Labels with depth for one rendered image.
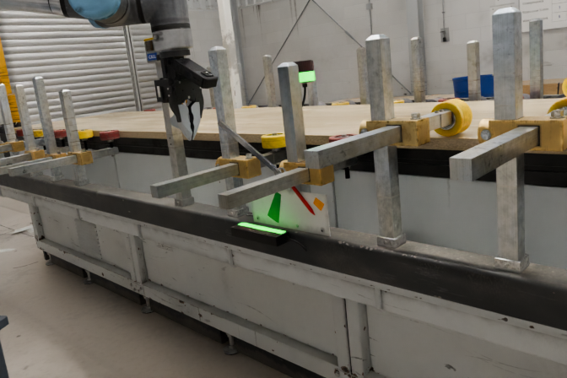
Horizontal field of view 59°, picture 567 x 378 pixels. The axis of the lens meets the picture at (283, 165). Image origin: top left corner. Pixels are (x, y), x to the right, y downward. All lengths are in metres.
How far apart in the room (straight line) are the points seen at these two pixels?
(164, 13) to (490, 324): 0.94
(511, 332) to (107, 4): 0.99
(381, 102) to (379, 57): 0.09
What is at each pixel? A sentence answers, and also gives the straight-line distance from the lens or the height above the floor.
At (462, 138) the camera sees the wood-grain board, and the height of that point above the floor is 0.90.
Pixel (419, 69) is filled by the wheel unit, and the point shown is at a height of 1.02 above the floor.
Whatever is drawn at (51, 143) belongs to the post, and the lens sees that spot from 2.47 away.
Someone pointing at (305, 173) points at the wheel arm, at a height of 0.85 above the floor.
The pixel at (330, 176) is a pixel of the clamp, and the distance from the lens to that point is 1.18.
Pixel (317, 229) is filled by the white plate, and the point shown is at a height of 0.71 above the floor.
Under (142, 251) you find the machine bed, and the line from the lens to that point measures 2.49.
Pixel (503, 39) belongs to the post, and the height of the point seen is 1.10.
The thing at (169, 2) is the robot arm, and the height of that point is 1.26.
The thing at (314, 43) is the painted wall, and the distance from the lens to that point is 10.15.
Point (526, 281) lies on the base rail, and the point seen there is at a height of 0.70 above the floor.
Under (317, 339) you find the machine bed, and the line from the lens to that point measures 1.76.
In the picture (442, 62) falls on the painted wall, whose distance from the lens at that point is 8.79.
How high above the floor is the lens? 1.10
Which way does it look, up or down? 11 degrees down
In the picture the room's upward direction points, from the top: 6 degrees counter-clockwise
